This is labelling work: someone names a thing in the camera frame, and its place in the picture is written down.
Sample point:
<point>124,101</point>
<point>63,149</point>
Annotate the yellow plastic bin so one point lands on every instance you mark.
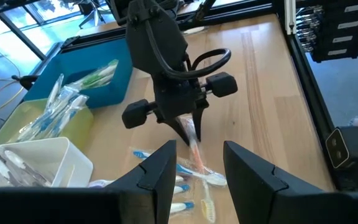
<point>82,130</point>

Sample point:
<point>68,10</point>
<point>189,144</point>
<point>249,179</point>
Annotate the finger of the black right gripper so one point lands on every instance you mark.
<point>180,130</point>
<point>199,121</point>

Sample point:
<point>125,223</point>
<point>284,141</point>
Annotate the black office chair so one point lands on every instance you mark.
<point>95,9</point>

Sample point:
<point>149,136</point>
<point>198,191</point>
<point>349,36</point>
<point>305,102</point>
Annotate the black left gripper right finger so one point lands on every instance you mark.
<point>275,202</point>

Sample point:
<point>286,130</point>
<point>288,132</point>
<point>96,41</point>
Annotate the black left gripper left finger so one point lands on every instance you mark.
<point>73,207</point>

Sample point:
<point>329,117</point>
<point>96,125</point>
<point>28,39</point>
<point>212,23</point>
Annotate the silver tool set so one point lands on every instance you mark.
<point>308,28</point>

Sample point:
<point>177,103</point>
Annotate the black table-level camera box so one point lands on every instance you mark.
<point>337,149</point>

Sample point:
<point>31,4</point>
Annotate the teal plastic bin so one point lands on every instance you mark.
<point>110,90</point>

